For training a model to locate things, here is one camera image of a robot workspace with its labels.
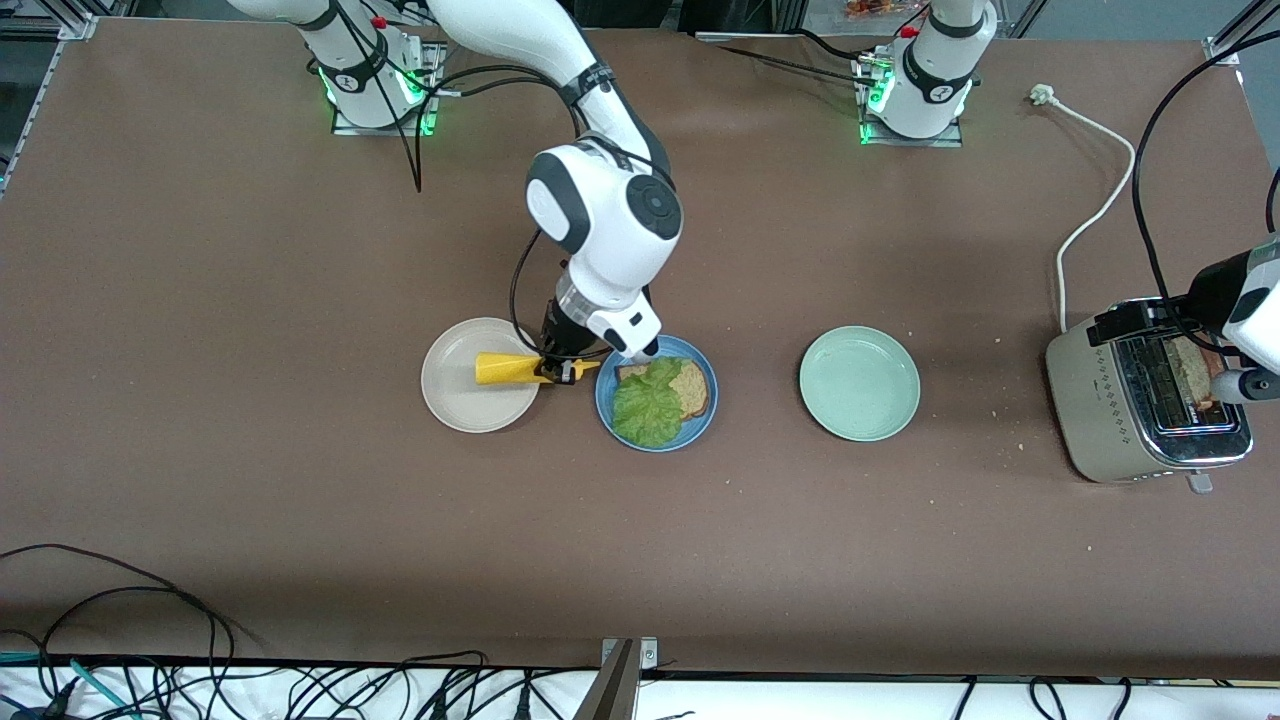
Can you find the aluminium frame rail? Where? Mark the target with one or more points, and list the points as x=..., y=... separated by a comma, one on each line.
x=60, y=25
x=1240, y=30

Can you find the yellow squeeze bottle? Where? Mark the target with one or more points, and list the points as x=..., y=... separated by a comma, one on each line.
x=500, y=368

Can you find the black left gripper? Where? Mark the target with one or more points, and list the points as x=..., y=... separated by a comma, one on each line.
x=1208, y=290

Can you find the beige round plate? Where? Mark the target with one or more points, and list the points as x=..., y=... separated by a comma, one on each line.
x=470, y=405

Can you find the green lettuce leaf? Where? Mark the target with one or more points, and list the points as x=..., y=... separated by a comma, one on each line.
x=648, y=410

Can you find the orange snack packet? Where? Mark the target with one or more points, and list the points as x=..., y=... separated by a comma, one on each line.
x=870, y=8

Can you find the pale green round plate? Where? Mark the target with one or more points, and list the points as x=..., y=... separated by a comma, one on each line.
x=860, y=384

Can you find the brown bread slice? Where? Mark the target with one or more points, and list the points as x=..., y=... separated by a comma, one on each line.
x=693, y=390
x=1190, y=365

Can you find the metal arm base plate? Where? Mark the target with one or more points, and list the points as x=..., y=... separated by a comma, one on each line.
x=910, y=142
x=385, y=131

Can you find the white bench panel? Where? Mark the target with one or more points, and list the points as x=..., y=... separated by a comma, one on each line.
x=800, y=705

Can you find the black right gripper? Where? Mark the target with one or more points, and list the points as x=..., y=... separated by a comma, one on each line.
x=560, y=335

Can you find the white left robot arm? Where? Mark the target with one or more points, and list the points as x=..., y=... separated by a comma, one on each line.
x=930, y=70

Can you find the blue round plate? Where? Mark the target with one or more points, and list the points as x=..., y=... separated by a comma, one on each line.
x=700, y=425

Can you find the aluminium frame post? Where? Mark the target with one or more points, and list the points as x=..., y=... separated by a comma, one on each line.
x=612, y=690

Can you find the beige chrome toaster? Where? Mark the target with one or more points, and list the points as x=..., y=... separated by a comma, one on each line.
x=1085, y=400

